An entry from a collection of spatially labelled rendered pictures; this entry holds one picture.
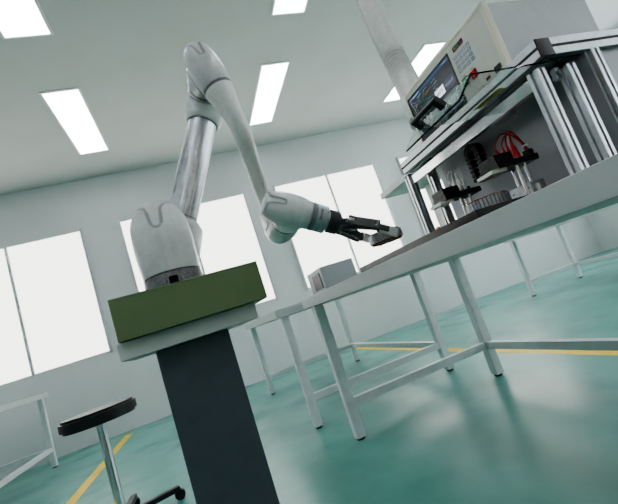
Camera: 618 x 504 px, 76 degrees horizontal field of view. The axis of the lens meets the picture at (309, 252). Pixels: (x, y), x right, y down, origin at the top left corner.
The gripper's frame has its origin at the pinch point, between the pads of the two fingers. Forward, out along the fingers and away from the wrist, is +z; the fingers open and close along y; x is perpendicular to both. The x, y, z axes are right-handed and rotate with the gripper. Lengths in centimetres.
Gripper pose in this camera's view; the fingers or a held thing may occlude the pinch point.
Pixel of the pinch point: (384, 236)
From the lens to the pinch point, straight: 133.5
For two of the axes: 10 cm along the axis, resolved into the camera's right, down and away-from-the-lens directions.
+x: 1.9, -9.4, 2.7
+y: 2.5, -2.2, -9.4
